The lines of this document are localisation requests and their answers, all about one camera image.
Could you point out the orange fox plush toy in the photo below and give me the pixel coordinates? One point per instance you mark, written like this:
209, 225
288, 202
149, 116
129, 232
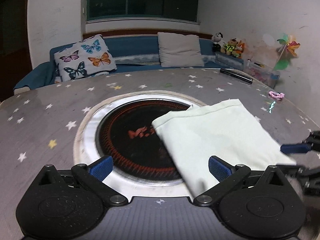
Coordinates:
239, 50

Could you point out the colourful pinwheel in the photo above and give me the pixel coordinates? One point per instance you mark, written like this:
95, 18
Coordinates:
286, 51

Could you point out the clear plastic box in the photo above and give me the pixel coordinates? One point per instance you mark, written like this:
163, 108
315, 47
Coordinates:
262, 73

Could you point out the black stick on table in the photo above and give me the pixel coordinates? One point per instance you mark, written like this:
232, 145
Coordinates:
236, 75

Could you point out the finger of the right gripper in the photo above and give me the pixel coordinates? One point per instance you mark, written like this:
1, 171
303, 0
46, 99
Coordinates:
299, 171
300, 148

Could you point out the round built-in induction cooker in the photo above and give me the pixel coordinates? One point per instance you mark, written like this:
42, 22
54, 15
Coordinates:
121, 127

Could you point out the beige cushion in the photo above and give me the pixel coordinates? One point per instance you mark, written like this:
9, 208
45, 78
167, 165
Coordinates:
177, 50

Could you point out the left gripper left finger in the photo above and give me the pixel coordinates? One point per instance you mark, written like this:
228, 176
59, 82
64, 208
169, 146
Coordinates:
91, 178

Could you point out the butterfly print pillow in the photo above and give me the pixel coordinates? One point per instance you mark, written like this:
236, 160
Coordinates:
86, 58

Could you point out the panda plush toy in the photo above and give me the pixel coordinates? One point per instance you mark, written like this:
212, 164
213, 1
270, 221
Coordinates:
218, 42

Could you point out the yellow green plush toy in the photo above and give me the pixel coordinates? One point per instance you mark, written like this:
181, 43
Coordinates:
229, 47

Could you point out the pale green t-shirt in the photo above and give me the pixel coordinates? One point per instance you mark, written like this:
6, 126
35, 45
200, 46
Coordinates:
226, 130

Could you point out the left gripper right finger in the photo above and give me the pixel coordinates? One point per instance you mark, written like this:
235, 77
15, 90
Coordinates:
230, 178

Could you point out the grey star tablecloth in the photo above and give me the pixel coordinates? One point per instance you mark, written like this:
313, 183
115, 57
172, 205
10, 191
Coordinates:
38, 127

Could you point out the blue sofa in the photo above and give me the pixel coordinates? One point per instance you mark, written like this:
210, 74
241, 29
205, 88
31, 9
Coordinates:
131, 54

